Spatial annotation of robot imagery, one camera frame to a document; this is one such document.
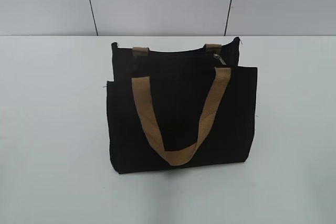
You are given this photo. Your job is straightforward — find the black tote bag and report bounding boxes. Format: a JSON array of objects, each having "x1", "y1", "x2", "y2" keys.
[{"x1": 106, "y1": 37, "x2": 258, "y2": 174}]

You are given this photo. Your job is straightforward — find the tan front bag handle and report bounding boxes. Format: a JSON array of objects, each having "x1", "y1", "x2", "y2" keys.
[{"x1": 131, "y1": 68, "x2": 231, "y2": 166}]

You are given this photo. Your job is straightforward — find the silver zipper pull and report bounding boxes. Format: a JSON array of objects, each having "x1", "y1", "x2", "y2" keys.
[{"x1": 213, "y1": 54, "x2": 226, "y2": 65}]

